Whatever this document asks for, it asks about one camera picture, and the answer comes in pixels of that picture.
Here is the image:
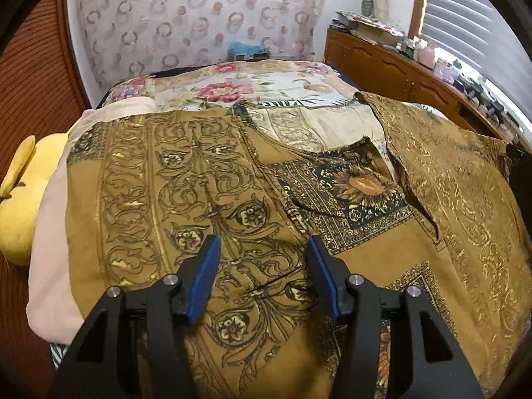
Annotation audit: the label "circle print wall cloth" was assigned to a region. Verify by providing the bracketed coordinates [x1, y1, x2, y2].
[75, 0, 331, 90]

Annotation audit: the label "brown louvered wardrobe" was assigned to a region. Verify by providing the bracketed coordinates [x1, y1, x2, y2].
[0, 0, 90, 399]

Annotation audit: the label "green leaf print cloth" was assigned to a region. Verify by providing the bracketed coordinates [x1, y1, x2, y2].
[233, 97, 358, 111]

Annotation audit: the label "pink jar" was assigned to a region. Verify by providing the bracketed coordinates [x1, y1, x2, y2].
[418, 41, 437, 67]

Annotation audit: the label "floral blanket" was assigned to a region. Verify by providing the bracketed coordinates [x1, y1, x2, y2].
[97, 60, 362, 113]

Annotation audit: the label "yellow plush toy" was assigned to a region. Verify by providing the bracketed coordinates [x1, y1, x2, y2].
[0, 133, 69, 267]

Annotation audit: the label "wooden cabinet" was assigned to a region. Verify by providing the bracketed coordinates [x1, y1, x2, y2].
[324, 28, 520, 142]

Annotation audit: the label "white window blinds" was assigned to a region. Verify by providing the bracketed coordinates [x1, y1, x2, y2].
[418, 0, 532, 104]

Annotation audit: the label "blue box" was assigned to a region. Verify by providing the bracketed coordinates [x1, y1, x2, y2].
[226, 41, 271, 62]

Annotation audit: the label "golden brown patterned garment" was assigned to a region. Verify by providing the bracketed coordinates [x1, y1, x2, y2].
[64, 91, 525, 399]

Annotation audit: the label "stack of papers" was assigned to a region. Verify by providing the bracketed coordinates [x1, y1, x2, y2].
[332, 8, 408, 46]

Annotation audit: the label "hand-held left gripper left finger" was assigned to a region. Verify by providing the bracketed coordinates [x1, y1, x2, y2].
[50, 235, 222, 399]

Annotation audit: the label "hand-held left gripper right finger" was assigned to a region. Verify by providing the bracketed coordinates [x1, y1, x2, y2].
[305, 235, 485, 399]

